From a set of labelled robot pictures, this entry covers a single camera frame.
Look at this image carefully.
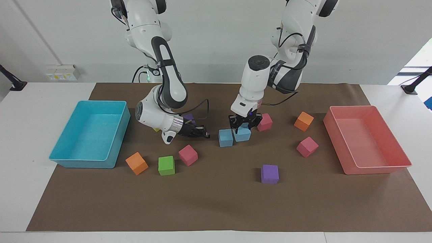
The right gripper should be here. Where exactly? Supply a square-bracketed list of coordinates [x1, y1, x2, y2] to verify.
[180, 121, 197, 137]

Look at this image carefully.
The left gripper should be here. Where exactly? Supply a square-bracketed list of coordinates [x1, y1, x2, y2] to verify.
[228, 113, 263, 134]

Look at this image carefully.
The blue block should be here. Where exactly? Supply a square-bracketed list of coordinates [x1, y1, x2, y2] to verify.
[218, 129, 234, 148]
[233, 123, 252, 142]

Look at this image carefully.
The pink block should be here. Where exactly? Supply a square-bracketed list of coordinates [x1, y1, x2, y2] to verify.
[296, 136, 319, 158]
[257, 113, 273, 132]
[178, 144, 198, 167]

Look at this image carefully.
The green block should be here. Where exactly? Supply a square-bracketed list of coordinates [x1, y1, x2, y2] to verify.
[158, 156, 176, 177]

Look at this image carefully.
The orange block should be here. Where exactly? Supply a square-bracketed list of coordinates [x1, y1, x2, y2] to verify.
[294, 111, 315, 132]
[125, 152, 149, 176]

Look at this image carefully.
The blue plastic bin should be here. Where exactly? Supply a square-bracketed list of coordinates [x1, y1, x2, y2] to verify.
[49, 100, 131, 169]

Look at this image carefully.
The pink plastic bin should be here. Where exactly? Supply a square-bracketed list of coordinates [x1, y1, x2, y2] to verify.
[323, 105, 413, 176]

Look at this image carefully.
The black stand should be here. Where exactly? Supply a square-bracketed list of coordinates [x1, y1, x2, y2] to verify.
[400, 66, 432, 95]
[0, 64, 28, 91]

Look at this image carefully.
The black cable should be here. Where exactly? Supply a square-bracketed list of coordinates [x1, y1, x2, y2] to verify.
[175, 99, 210, 129]
[261, 90, 300, 106]
[277, 25, 317, 70]
[131, 65, 146, 83]

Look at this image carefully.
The white wall socket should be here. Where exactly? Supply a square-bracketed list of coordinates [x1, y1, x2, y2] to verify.
[45, 64, 82, 82]

